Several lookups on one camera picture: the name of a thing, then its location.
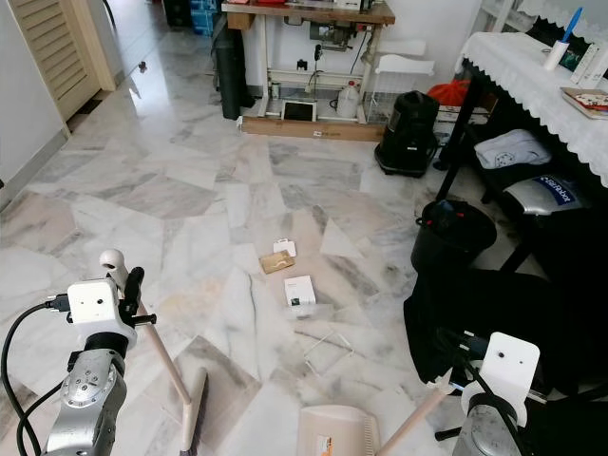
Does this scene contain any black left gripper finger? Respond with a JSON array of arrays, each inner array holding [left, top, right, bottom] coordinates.
[[122, 267, 145, 319]]

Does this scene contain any beige dustpan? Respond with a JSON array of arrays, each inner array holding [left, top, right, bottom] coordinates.
[[296, 375, 455, 456]]

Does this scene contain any black bag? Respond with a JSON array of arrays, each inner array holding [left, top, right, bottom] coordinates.
[[402, 266, 608, 395]]

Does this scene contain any black bucket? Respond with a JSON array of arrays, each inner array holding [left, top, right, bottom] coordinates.
[[410, 198, 498, 272]]

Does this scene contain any clear plastic packaging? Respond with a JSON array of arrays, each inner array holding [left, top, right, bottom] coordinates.
[[294, 323, 354, 371], [290, 304, 329, 322]]

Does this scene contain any white printed box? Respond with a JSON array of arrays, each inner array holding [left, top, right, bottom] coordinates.
[[283, 275, 319, 310]]

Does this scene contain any silver pouch blue label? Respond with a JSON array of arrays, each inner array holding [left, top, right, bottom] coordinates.
[[503, 174, 585, 218]]

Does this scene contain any white folded garment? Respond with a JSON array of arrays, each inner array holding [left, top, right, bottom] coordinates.
[[475, 128, 554, 172]]

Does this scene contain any black table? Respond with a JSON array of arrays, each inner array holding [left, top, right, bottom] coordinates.
[[435, 68, 608, 272]]

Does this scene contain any black upright cylinder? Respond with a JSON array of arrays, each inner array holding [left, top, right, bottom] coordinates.
[[214, 38, 248, 122]]

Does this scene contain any long wooden plank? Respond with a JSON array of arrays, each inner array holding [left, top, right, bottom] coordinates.
[[240, 116, 386, 143]]

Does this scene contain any white framed tablet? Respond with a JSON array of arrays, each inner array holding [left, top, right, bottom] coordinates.
[[280, 100, 316, 123]]

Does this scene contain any red bag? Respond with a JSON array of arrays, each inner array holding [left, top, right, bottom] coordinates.
[[427, 79, 471, 107]]

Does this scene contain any beige louvered door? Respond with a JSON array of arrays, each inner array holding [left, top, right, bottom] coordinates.
[[9, 0, 117, 120]]

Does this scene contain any white lace tablecloth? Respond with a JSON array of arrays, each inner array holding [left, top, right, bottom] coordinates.
[[461, 31, 608, 186]]

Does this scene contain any white plastic jug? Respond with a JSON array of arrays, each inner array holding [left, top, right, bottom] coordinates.
[[332, 79, 360, 118]]

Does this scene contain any colourful book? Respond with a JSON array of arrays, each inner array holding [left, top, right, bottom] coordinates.
[[560, 87, 608, 120]]

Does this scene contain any black cabinet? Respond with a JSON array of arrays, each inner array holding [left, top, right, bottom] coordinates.
[[163, 0, 193, 28]]

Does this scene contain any blue carton stack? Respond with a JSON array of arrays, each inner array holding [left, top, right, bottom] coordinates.
[[190, 0, 224, 37]]

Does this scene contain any white slim carton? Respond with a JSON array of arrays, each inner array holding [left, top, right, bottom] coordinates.
[[570, 43, 608, 86]]

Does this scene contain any wooden sewing machine table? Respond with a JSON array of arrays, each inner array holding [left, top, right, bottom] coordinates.
[[221, 0, 395, 124]]

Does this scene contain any white shelf unit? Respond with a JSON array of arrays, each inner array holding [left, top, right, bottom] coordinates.
[[480, 0, 538, 34]]

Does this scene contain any white lace runner cloth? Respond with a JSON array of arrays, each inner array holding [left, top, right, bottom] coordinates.
[[537, 0, 608, 22]]

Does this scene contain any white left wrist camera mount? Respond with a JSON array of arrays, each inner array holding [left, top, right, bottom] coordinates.
[[66, 278, 139, 352]]

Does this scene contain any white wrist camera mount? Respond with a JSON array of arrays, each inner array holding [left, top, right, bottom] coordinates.
[[461, 332, 541, 428], [66, 278, 139, 352]]

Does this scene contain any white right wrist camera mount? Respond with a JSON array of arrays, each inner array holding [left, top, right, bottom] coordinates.
[[461, 332, 541, 428]]

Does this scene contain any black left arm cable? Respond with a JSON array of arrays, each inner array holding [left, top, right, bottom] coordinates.
[[2, 296, 72, 456]]

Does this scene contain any white wire basket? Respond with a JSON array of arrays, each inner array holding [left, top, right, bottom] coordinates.
[[366, 54, 433, 124]]

